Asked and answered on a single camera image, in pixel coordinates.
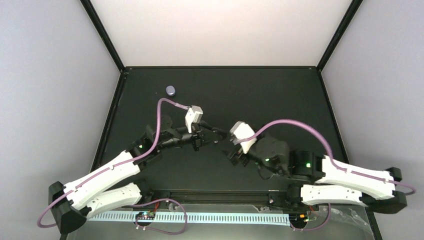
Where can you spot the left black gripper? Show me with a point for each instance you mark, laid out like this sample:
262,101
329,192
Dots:
196,134

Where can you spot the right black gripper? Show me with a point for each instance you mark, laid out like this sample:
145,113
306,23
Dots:
236,154

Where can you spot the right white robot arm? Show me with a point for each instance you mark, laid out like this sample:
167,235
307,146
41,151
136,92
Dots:
314,180

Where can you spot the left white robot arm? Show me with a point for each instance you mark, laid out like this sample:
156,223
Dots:
75,202

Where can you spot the lavender earbud charging case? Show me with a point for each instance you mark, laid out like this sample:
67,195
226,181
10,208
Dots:
170,90

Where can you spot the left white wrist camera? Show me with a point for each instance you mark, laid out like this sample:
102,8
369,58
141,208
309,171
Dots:
193,116

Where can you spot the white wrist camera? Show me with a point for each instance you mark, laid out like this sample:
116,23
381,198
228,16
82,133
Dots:
240,131
193,116

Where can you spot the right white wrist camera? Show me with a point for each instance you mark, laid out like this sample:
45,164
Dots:
240,131

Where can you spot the black aluminium front rail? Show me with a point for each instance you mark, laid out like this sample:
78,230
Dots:
212,196

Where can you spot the white slotted cable duct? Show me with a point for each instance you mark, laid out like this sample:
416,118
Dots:
278,219

